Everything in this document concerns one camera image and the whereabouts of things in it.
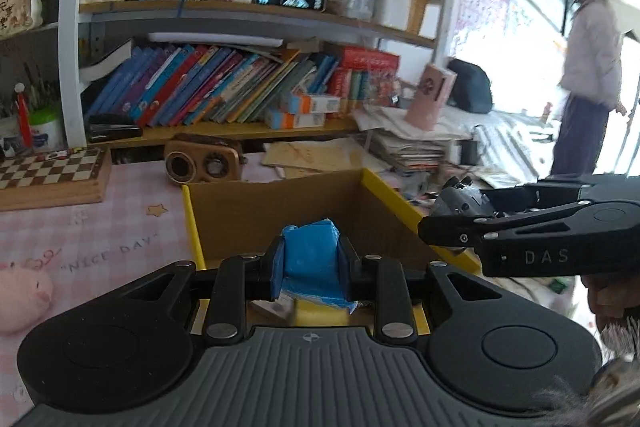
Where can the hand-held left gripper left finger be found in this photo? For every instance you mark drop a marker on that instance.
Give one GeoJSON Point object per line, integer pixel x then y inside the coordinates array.
{"type": "Point", "coordinates": [277, 267]}

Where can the cardboard box with yellow edges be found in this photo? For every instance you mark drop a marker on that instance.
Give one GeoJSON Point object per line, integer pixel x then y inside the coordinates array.
{"type": "Point", "coordinates": [240, 217]}

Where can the brown paper sheets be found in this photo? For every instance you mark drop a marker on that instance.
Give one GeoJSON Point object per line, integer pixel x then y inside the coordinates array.
{"type": "Point", "coordinates": [315, 157]}

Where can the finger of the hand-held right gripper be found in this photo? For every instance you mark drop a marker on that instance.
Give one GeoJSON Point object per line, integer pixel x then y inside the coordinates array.
{"type": "Point", "coordinates": [465, 231]}
{"type": "Point", "coordinates": [530, 197]}

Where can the white and wooden bookshelf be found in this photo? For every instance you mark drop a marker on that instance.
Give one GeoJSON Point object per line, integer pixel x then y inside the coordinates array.
{"type": "Point", "coordinates": [67, 57]}

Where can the white jar with green lid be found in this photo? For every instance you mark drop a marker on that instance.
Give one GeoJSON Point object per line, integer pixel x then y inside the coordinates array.
{"type": "Point", "coordinates": [46, 129]}

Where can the wooden chessboard box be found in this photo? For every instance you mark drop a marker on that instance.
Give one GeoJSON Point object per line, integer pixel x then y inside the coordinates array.
{"type": "Point", "coordinates": [55, 177]}

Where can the red pen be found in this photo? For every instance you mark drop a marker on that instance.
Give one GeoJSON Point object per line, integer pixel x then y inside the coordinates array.
{"type": "Point", "coordinates": [22, 117]}

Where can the black bag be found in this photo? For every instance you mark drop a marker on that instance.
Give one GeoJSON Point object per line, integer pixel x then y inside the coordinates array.
{"type": "Point", "coordinates": [470, 87]}

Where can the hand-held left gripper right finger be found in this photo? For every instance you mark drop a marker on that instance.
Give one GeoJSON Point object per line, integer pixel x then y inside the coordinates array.
{"type": "Point", "coordinates": [342, 267]}

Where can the small white printed card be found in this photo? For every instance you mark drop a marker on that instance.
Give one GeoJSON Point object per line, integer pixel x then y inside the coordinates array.
{"type": "Point", "coordinates": [270, 307]}

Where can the person's right hand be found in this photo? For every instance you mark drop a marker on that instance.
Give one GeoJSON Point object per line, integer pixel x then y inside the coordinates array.
{"type": "Point", "coordinates": [612, 297]}

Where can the pink rectangular box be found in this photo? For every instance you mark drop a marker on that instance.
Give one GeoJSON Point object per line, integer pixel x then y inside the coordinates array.
{"type": "Point", "coordinates": [430, 99]}

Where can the brown retro radio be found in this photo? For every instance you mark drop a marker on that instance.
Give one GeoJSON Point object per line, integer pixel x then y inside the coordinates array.
{"type": "Point", "coordinates": [202, 159]}

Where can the black stapler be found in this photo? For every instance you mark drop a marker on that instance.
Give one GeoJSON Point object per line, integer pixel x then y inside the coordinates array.
{"type": "Point", "coordinates": [112, 129]}

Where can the pink checkered desktop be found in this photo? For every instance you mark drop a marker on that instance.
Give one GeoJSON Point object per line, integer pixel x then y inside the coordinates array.
{"type": "Point", "coordinates": [100, 232]}

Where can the pink wall poster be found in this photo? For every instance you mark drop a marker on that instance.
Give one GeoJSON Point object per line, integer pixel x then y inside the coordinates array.
{"type": "Point", "coordinates": [482, 12]}

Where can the small grey device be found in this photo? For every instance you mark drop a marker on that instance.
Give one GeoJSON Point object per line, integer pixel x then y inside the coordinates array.
{"type": "Point", "coordinates": [460, 199]}

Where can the stack of papers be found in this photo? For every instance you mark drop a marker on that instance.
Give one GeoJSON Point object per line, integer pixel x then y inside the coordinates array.
{"type": "Point", "coordinates": [410, 147]}

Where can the white pen holder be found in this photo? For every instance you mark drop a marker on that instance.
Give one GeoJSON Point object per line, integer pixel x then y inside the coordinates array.
{"type": "Point", "coordinates": [392, 9]}
{"type": "Point", "coordinates": [360, 2]}

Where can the pink pig plush toy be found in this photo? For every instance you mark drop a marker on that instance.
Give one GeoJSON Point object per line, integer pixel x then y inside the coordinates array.
{"type": "Point", "coordinates": [22, 299]}

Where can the person's right forearm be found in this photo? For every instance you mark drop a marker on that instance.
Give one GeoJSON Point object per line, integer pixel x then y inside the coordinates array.
{"type": "Point", "coordinates": [620, 377]}

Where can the blue plastic packet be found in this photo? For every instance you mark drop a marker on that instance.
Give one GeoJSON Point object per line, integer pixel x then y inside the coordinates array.
{"type": "Point", "coordinates": [312, 252]}

